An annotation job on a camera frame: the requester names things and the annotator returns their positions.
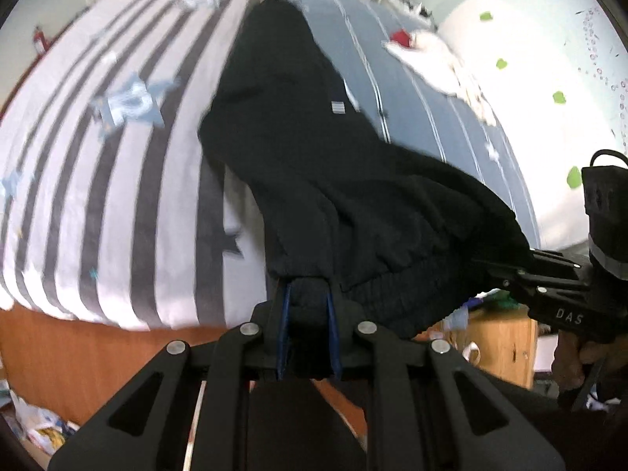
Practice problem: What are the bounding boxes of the person right hand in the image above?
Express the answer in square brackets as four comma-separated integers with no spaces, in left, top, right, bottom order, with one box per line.
[551,330,627,393]

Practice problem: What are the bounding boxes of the white red garment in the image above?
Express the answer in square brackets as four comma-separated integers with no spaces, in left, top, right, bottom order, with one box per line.
[382,29,497,126]

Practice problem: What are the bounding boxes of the white headboard apple stickers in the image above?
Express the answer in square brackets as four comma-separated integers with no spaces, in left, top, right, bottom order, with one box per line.
[438,0,627,249]

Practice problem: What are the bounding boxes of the wooden bed frame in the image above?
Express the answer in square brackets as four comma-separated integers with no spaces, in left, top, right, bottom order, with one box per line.
[0,303,370,437]

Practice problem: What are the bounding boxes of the white bedside table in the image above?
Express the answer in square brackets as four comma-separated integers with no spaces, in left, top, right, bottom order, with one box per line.
[372,0,433,26]

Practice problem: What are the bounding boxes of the striped star bed sheet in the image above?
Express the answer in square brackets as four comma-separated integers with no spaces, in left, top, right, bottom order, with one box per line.
[1,0,541,330]

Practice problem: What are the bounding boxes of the wooden nightstand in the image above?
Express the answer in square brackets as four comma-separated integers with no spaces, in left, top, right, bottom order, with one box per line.
[415,306,538,389]

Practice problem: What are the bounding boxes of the black clothes pile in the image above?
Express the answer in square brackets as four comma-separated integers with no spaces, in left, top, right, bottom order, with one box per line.
[198,0,530,338]

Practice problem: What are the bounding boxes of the red fire extinguisher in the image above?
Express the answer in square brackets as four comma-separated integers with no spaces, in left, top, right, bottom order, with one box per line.
[33,26,49,57]

